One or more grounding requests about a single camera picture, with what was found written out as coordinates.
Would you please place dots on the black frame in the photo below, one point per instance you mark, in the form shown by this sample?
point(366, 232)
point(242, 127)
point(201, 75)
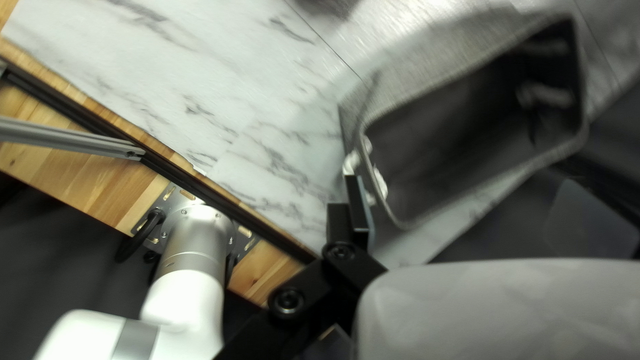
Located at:
point(75, 139)

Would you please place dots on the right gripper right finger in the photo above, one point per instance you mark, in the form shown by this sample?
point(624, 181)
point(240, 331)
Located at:
point(585, 225)

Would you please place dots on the grey fabric basket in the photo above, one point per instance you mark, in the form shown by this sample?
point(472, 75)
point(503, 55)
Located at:
point(450, 140)

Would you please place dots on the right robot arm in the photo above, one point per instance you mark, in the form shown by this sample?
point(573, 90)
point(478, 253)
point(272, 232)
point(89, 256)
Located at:
point(185, 300)

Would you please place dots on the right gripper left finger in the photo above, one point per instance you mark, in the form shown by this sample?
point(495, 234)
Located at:
point(345, 270)

